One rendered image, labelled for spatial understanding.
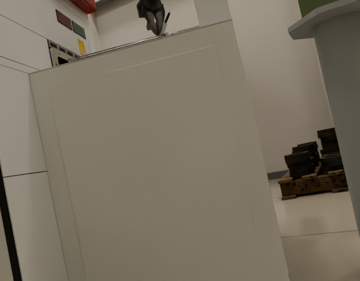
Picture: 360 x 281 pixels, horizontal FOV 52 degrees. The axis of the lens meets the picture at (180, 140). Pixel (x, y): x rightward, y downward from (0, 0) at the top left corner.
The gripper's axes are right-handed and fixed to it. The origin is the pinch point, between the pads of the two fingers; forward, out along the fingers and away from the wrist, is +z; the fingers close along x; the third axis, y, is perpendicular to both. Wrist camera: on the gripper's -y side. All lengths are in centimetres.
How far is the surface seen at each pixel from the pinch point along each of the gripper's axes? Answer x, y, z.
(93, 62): 31.8, -20.8, 16.4
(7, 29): 53, -14, 3
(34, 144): 51, -12, 36
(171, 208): 20, -29, 62
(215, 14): -2.3, -37.1, 9.8
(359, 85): -39, -49, 38
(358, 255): -48, -26, 96
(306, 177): -133, 85, 82
